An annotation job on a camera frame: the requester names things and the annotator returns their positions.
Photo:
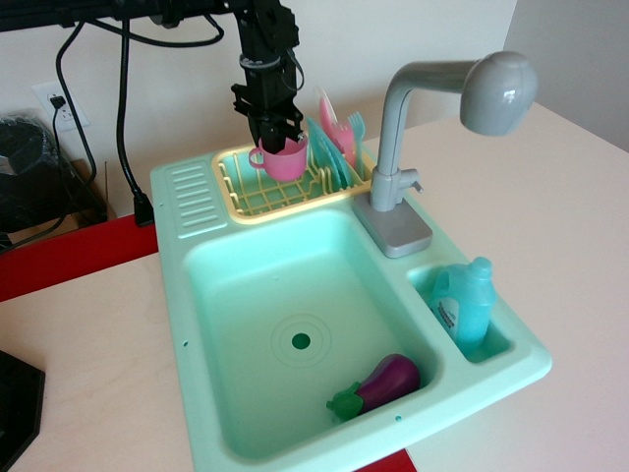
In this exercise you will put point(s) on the white wall outlet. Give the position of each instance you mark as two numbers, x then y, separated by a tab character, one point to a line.
57	104

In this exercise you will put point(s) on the purple toy eggplant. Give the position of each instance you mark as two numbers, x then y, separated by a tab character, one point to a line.
393	377

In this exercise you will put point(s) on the teal toy fork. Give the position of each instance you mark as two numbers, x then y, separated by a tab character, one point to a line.
358	126

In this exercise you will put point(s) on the pink toy plate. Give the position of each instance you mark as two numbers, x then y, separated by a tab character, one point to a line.
328	119

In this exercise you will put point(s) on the pink toy fork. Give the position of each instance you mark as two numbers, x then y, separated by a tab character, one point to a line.
344	137

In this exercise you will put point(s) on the black stand base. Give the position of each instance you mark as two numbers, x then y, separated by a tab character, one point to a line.
22	393

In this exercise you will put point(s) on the mint green toy sink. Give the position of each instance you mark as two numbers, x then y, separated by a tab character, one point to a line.
270	320

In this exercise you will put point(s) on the grey toy faucet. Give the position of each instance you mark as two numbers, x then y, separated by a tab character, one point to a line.
495	94

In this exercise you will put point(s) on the black bag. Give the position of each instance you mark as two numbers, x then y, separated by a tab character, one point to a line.
38	183

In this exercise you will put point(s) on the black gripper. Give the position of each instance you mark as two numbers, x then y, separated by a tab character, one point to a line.
267	100

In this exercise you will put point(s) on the pink plastic toy cup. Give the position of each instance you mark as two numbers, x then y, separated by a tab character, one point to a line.
287	165

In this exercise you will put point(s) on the cardboard box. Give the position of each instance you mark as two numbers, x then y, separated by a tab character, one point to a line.
96	210

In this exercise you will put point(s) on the blue toy detergent bottle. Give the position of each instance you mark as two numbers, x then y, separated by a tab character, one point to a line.
461	299

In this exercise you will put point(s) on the yellow toy drying rack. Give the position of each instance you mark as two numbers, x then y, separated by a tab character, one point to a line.
252	197

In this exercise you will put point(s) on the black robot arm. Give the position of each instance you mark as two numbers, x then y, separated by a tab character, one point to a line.
268	35

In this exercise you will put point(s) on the teal toy plate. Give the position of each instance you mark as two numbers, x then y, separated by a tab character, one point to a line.
327	155

